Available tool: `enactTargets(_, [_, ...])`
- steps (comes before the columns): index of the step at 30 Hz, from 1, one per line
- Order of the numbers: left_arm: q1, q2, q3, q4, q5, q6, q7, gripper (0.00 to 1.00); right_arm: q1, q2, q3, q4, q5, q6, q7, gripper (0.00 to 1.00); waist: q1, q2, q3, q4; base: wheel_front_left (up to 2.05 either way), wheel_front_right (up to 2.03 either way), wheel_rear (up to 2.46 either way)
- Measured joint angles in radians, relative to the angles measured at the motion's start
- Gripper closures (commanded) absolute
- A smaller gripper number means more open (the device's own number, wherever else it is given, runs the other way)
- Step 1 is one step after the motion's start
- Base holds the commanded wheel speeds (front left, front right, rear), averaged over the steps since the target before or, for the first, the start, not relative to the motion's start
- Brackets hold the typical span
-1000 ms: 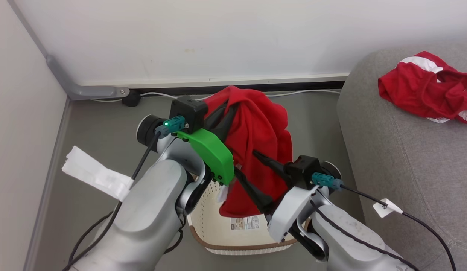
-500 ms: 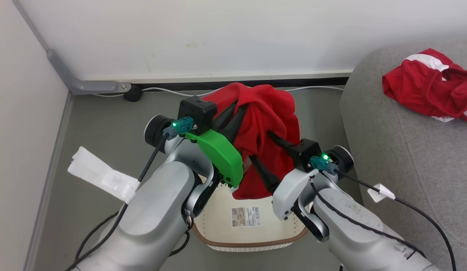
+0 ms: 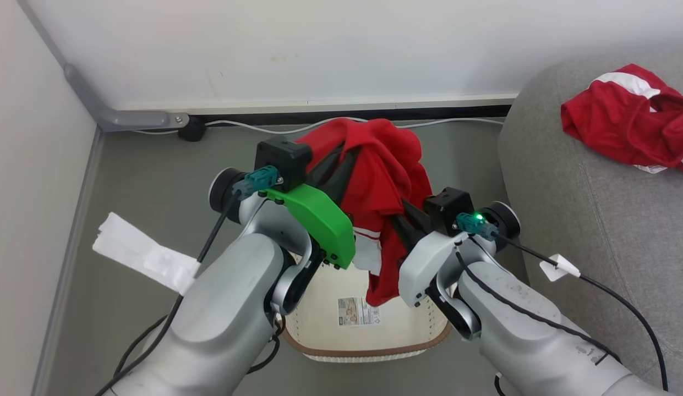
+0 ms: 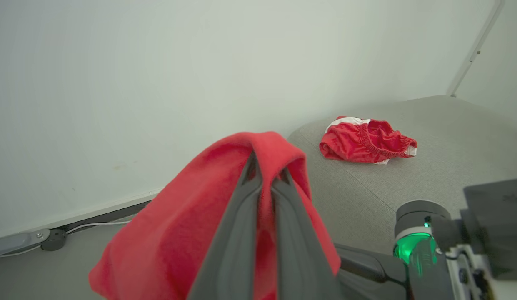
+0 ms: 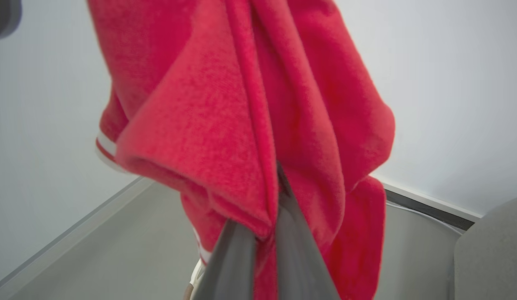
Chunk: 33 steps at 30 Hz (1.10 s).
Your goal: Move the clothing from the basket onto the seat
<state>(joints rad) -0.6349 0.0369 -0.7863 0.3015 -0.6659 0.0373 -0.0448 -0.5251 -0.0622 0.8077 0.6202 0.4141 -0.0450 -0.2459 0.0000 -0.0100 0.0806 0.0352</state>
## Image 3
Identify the white tape label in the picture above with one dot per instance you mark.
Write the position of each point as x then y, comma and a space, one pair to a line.
148, 258

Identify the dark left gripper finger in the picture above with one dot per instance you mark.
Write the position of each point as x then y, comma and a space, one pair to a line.
344, 181
322, 168

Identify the red shirt with white hem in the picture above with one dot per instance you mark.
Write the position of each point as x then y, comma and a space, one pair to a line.
385, 165

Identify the red shirt with white stripe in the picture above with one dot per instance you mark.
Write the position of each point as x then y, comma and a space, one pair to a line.
611, 126

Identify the black baseboard strip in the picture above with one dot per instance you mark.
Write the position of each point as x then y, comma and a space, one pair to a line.
457, 111

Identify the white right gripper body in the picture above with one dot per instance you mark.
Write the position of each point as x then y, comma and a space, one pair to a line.
424, 264

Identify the beige perforated laundry basket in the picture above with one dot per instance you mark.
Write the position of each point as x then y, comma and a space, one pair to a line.
330, 335

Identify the black floor plug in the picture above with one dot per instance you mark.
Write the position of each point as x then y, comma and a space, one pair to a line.
192, 129

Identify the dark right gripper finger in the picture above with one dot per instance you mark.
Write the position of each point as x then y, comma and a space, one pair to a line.
417, 217
403, 236

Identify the printed basket sticker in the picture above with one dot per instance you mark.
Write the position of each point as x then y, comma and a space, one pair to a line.
359, 311

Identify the grey fabric sofa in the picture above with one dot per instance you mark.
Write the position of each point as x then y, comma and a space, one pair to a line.
567, 209

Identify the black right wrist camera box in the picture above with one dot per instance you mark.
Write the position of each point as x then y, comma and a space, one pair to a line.
446, 206

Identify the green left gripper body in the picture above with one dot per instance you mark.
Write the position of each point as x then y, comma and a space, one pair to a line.
324, 225

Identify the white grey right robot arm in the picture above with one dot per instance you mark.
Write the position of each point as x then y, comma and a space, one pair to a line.
528, 330

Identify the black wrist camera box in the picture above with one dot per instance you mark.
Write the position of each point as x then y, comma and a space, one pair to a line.
280, 159
446, 206

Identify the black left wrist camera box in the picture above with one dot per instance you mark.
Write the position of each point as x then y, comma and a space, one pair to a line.
280, 159

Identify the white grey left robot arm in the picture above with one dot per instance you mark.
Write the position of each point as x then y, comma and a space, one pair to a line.
225, 308

